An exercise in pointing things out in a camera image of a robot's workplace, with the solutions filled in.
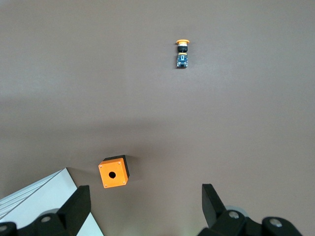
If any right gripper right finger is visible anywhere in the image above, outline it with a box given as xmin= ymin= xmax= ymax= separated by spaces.
xmin=198 ymin=183 xmax=302 ymax=236

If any white drawer cabinet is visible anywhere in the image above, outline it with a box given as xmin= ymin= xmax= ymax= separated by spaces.
xmin=0 ymin=167 xmax=104 ymax=236

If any orange box with hole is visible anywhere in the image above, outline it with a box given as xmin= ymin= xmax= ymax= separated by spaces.
xmin=98 ymin=154 xmax=130 ymax=189

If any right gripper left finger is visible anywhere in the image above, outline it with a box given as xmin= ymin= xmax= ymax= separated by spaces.
xmin=0 ymin=185 xmax=91 ymax=236

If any orange mushroom push button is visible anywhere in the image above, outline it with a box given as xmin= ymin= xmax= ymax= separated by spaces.
xmin=176 ymin=38 xmax=191 ymax=69

